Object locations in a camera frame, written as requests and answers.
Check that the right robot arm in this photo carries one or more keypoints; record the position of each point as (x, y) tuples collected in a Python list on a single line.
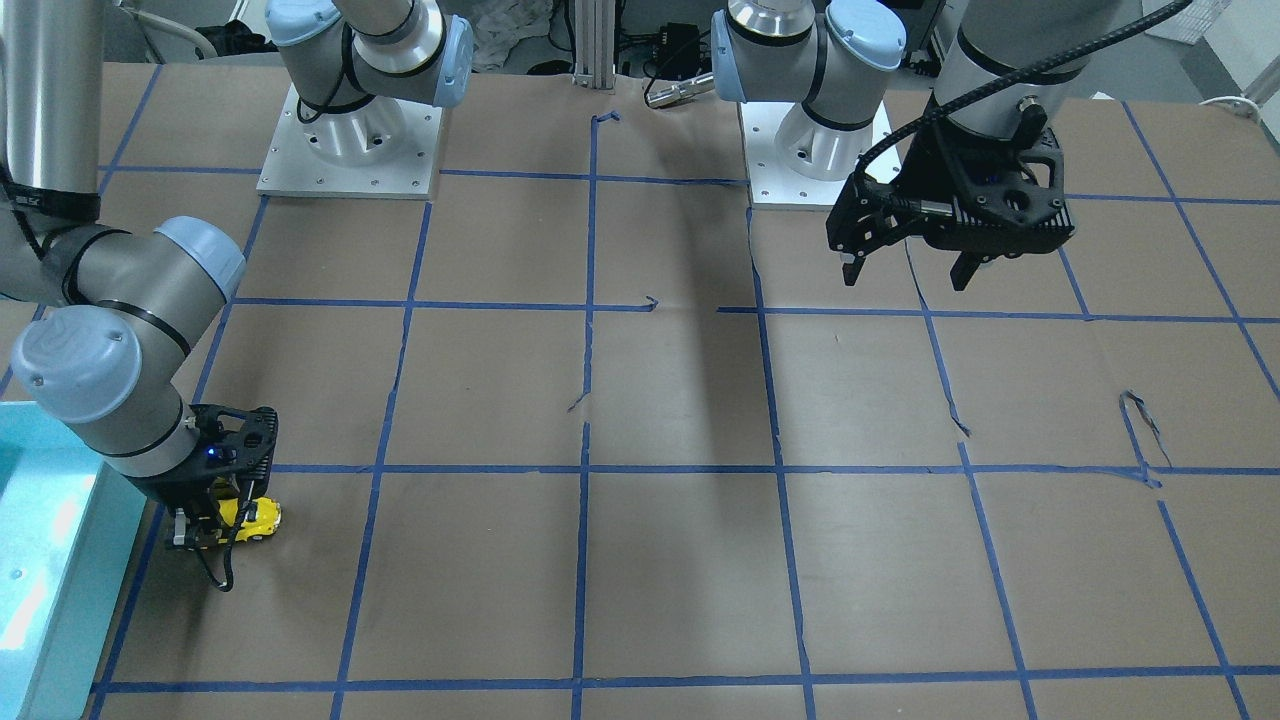
[(127, 309)]

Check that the yellow beetle toy car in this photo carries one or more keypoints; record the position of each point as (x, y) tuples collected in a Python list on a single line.
[(262, 519)]

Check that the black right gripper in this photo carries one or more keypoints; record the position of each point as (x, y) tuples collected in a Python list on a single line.
[(178, 491)]

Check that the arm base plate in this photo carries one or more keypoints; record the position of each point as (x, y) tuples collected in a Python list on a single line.
[(794, 163), (390, 149)]

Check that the aluminium frame post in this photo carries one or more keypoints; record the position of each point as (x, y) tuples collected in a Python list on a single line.
[(594, 44)]

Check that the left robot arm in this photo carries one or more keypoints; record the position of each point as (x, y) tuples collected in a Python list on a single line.
[(1004, 77)]

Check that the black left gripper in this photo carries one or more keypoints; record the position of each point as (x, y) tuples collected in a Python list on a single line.
[(927, 163)]

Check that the turquoise plastic bin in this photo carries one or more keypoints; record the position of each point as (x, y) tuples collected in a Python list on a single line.
[(68, 523)]

